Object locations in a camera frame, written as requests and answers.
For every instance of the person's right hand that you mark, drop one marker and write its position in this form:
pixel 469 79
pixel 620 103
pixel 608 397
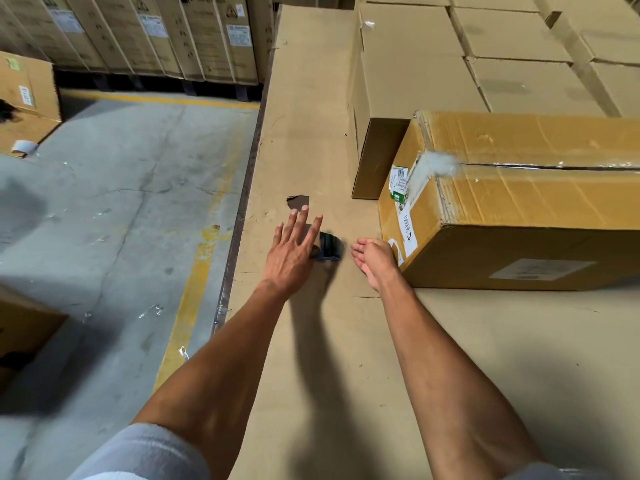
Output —
pixel 380 262

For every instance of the person's left hand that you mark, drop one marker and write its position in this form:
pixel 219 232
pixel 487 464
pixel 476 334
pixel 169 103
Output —
pixel 287 262

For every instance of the person's right fingers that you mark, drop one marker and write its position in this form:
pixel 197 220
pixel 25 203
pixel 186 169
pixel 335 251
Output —
pixel 361 250

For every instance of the person's left middle finger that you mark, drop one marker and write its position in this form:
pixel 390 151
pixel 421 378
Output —
pixel 304 223

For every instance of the person's left little finger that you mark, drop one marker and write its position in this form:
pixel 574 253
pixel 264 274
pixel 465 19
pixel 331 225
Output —
pixel 279 235

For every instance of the person's left forearm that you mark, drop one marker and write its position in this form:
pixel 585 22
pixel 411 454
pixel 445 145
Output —
pixel 220 374

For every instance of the person's right forearm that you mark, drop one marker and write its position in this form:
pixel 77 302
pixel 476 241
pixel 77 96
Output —
pixel 450 384

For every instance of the dark blue tape dispenser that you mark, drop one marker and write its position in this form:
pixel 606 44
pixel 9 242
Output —
pixel 331 246

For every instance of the white printed sticker label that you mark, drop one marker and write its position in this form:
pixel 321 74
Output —
pixel 408 233

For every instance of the green and white label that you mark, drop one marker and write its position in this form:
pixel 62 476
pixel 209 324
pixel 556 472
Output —
pixel 399 184

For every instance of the flat cardboard sheet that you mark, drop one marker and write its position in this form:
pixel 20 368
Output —
pixel 305 119

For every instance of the large taped yellow cardboard box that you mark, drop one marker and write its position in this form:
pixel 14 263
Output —
pixel 525 209

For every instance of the white rectangular shipping label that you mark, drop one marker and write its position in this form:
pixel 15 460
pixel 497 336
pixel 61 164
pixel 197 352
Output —
pixel 542 269

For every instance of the stack of plain cardboard boxes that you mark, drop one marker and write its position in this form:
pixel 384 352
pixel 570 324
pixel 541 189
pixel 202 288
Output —
pixel 415 74

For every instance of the dark wooden pallet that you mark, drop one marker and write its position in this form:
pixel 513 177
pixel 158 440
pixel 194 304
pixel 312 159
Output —
pixel 150 80

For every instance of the row of tall printed cartons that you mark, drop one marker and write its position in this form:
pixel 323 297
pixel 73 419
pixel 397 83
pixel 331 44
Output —
pixel 150 34

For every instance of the white left shirt sleeve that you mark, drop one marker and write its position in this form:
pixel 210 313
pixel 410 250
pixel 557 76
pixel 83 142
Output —
pixel 150 454

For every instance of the clear packing tape roll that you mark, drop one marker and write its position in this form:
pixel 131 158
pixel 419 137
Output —
pixel 25 147

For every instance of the plain brown cardboard box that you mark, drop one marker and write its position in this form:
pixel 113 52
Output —
pixel 25 324

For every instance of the open cardboard box with label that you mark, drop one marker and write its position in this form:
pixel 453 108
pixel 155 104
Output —
pixel 30 94

